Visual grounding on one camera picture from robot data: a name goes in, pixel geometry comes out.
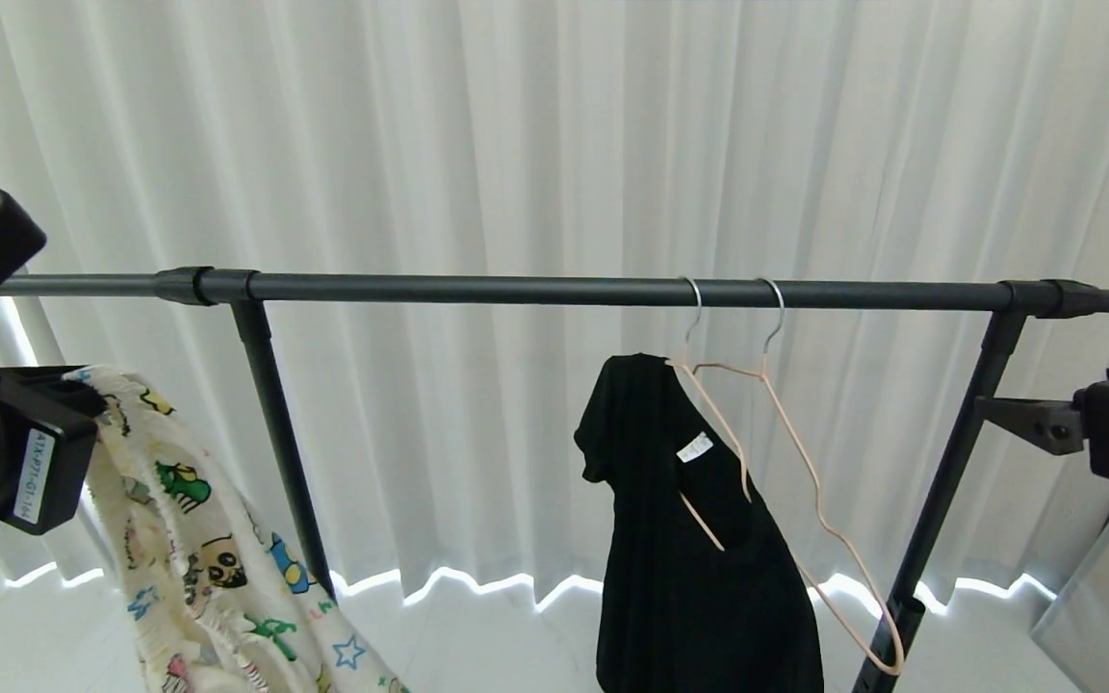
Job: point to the cream printed garment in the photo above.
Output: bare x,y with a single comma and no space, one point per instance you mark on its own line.
189,539

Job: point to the white curtain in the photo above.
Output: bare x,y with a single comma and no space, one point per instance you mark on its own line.
516,144

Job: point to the black short-sleeved shirt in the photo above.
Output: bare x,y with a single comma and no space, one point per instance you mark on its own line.
689,597

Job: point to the pink clothes hanger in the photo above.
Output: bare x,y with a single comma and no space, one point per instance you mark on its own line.
782,308
698,308

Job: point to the black clothes rack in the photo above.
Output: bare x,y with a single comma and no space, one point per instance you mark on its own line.
516,290

